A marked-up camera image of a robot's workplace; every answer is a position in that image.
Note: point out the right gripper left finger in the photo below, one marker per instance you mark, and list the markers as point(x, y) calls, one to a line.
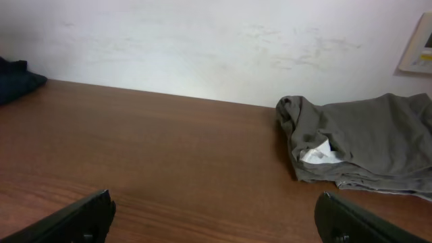
point(86, 220)

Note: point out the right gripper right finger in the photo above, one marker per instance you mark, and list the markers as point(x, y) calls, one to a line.
point(341, 221)

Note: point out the grey shorts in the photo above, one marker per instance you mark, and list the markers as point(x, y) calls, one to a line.
point(379, 145)

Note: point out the navy blue garment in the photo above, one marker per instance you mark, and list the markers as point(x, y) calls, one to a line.
point(17, 81)

